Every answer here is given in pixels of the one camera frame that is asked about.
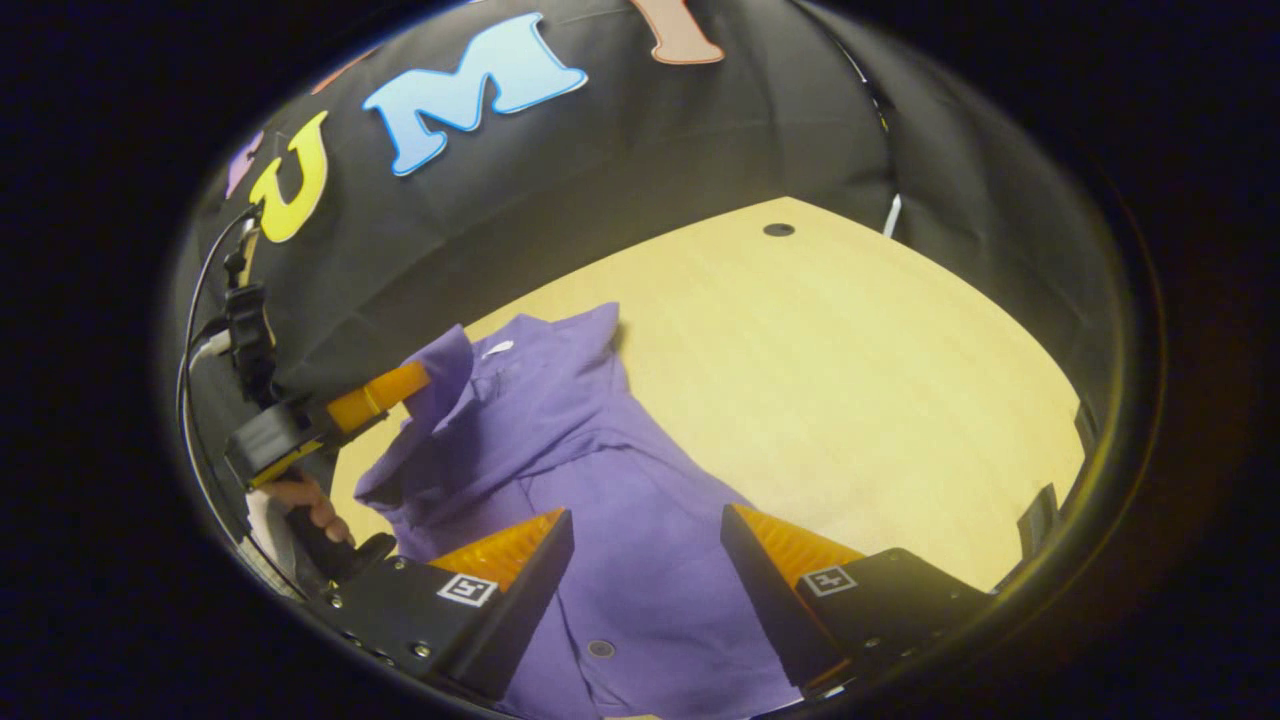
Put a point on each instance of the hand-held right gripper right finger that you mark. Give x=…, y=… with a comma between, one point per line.
x=765, y=600

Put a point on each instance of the dark upright object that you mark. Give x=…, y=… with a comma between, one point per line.
x=1040, y=520

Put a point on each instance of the purple knit cardigan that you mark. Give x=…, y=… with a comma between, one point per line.
x=600, y=470

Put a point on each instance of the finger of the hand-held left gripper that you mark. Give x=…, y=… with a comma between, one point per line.
x=380, y=395

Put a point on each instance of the black backdrop cloth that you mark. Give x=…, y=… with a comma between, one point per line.
x=600, y=180

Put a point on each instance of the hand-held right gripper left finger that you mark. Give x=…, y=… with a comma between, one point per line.
x=535, y=600

